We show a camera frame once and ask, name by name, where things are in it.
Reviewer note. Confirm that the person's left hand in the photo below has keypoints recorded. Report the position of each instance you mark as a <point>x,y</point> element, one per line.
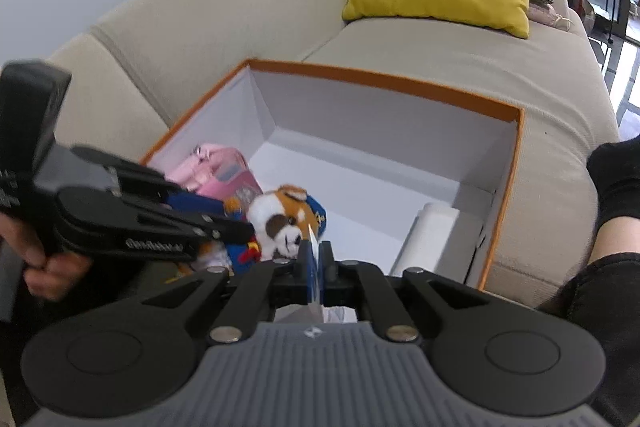
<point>50,274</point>

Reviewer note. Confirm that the pink cloth item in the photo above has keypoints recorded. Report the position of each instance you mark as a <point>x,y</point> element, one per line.
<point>547,17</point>

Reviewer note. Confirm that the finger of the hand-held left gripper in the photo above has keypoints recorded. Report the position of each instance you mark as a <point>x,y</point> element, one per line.
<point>195,204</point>
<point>220,229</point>

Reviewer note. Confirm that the pink printed pouch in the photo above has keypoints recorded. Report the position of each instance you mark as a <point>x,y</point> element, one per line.
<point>190,169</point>

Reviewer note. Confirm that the person's right leg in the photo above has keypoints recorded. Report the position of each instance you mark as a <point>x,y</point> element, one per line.
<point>615,267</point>

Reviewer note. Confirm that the orange cardboard box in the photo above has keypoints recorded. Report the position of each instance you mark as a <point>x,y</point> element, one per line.
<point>380,167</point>

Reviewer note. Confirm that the beige fabric sofa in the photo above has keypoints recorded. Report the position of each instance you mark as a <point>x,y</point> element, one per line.
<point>450,72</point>

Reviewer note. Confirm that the blue and white card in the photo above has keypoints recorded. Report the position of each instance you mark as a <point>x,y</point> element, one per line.
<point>314,279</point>

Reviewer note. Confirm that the white paper roll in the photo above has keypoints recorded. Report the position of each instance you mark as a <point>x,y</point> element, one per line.
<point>425,237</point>

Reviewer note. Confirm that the plush dog toy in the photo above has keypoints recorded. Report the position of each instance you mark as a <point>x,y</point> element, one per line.
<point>280,222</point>

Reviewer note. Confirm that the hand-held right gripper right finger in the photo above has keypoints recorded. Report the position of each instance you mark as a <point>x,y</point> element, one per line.
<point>327,277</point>

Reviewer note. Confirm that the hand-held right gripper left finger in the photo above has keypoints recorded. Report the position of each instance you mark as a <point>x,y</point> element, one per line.
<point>302,277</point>

